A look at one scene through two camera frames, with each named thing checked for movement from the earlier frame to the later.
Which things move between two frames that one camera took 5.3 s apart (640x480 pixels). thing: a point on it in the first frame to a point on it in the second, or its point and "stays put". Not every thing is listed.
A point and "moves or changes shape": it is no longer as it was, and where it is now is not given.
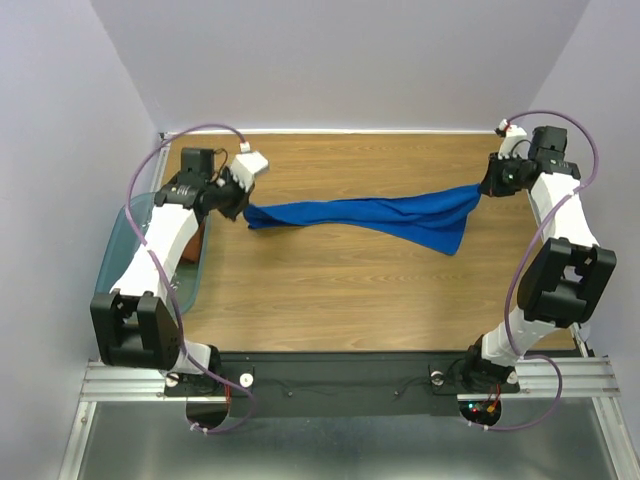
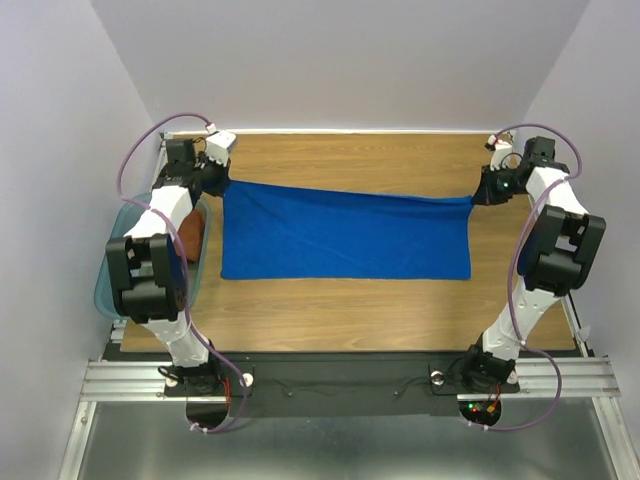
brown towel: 193,246 stays put
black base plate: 284,384 stays put
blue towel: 439,219 moves or changes shape
